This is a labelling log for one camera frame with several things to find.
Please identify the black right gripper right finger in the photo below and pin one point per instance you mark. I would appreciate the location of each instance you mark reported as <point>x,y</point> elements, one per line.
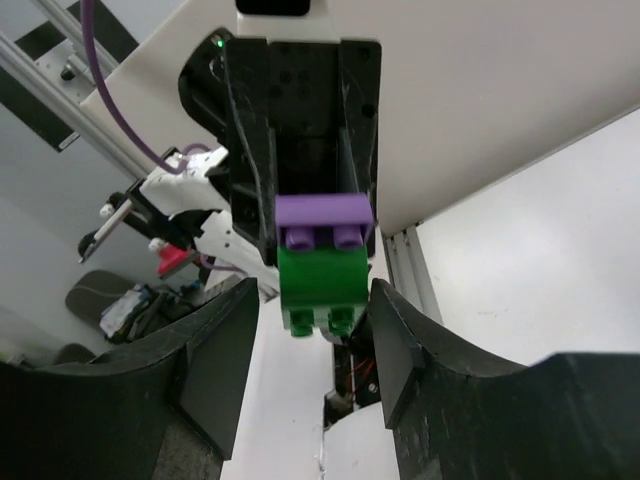
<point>457,411</point>

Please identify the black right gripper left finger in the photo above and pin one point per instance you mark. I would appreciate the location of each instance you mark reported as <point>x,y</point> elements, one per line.
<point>166,406</point>

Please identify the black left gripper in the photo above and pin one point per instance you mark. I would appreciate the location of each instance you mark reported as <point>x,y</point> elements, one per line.
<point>295,117</point>

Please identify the purple lego brick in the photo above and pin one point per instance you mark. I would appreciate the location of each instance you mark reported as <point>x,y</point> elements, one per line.
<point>306,222</point>

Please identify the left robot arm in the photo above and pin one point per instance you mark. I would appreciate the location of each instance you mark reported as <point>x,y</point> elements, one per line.
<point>139,103</point>

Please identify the aluminium frame rail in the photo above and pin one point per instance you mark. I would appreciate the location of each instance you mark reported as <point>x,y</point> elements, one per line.
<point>409,273</point>

